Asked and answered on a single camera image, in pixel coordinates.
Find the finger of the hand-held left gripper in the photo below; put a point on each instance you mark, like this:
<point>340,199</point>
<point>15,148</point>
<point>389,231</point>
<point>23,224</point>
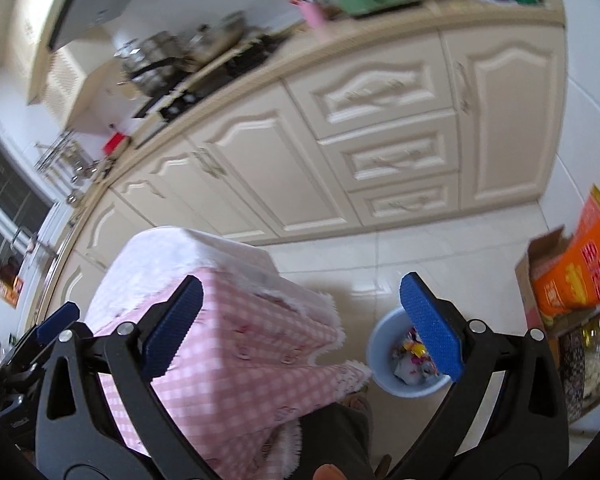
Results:
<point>55,322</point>

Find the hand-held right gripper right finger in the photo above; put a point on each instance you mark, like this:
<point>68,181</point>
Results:
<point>430,325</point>

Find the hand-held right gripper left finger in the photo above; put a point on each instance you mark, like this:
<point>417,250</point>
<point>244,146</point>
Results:
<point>175,325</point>

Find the heap of snack wrappers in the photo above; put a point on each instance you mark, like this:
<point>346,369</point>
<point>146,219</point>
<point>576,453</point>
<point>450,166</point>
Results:
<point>410,365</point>

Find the light blue trash bin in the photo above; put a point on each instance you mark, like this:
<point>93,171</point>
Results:
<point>380,355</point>

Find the person's right hand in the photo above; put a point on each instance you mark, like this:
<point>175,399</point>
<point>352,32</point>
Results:
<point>332,472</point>

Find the orange packet on windowsill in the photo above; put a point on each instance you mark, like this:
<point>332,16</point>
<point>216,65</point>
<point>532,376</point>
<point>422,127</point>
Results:
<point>9,290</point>

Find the pink checked blanket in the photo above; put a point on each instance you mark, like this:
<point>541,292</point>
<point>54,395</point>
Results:
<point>240,360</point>

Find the metal sink faucet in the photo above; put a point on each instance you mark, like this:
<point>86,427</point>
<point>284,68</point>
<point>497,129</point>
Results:
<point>32,242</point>

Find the cardboard box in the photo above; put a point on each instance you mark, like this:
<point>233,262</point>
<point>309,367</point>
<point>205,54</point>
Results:
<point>525,280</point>

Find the cream cabinet drawer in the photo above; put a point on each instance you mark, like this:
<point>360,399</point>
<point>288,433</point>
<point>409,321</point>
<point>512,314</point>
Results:
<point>370,90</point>
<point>405,202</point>
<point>395,157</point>

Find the kitchen window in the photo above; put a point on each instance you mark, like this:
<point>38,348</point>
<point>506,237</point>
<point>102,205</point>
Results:
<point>0,200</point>

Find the person's trouser leg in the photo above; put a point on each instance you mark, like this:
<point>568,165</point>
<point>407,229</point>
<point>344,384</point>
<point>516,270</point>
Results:
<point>330,435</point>

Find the dark patterned bag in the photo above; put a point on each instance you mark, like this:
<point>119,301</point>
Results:
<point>570,375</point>

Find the large orange bag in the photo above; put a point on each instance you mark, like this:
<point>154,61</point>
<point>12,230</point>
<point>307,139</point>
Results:
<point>580,270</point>

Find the hanging kitchen utensils rack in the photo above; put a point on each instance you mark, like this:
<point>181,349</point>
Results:
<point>70,157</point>

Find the cream kitchen cabinet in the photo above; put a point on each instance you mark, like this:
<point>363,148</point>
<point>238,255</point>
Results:
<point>260,170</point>

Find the red bowl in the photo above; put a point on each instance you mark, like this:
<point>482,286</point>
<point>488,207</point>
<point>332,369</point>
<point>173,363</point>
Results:
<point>114,142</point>

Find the black gas stove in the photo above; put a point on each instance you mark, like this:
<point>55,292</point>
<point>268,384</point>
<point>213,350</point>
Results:
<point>220,75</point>

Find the steel cooking pot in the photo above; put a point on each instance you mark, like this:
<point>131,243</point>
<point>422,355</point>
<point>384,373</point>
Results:
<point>150,55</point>

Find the steel kettle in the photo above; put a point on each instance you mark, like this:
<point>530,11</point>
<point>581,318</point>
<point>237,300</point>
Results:
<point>215,35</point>

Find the range hood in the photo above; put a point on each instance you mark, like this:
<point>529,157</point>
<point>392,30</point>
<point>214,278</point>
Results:
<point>90,0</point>

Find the pink utensil holder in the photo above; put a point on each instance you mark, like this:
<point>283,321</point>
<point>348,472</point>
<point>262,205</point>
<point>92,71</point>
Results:
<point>312,12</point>

